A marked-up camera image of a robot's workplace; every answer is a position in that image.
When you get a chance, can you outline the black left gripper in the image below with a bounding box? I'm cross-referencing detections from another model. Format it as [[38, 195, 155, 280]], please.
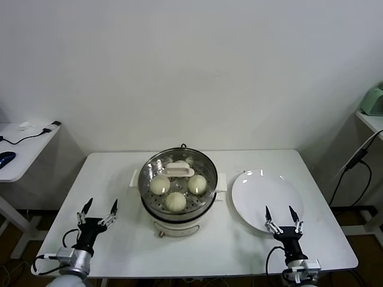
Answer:
[[75, 197, 119, 249]]

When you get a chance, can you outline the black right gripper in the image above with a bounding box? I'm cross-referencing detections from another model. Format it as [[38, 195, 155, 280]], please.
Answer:
[[263, 205, 306, 260]]

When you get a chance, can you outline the perforated steel steamer basket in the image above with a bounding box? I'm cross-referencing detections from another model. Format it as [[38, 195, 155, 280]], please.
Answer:
[[138, 147, 219, 216]]

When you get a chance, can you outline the white round plate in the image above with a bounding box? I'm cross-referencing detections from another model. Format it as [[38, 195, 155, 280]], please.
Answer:
[[231, 169, 305, 233]]

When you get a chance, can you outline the white side desk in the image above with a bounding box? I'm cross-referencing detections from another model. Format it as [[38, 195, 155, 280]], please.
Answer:
[[0, 120, 63, 258]]

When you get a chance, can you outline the small black plug device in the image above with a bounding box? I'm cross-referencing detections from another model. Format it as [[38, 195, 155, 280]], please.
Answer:
[[44, 120, 63, 133]]

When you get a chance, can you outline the blue computer mouse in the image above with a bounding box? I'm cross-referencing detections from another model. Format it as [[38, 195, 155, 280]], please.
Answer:
[[0, 149, 19, 169]]

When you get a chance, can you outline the white side table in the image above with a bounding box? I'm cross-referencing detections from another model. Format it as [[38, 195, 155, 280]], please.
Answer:
[[337, 109, 383, 237]]

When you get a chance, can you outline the pale green appliance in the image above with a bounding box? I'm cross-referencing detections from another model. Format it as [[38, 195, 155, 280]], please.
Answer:
[[360, 80, 383, 117]]

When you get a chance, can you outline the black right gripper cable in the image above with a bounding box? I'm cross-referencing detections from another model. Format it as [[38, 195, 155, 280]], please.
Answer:
[[265, 246, 288, 276]]

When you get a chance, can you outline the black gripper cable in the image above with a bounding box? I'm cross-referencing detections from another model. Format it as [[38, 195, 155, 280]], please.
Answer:
[[31, 228, 82, 276], [265, 246, 288, 276]]

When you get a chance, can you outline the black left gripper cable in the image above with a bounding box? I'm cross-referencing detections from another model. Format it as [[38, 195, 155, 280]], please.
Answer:
[[31, 228, 82, 276]]

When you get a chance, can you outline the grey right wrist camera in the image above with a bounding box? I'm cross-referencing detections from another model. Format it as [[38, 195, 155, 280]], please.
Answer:
[[282, 259, 322, 283]]

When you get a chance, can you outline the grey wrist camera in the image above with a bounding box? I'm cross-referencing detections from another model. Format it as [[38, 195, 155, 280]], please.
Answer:
[[282, 259, 322, 283], [56, 247, 79, 264]]

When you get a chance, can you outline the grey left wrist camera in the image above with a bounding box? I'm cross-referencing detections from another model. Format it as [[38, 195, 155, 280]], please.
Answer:
[[56, 247, 79, 264]]

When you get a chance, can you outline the black power cable with adapter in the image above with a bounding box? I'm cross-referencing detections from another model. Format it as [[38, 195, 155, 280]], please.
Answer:
[[327, 129, 383, 207]]

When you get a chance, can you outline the thin black desk cable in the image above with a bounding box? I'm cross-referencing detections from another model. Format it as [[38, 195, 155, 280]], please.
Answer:
[[0, 128, 50, 145]]

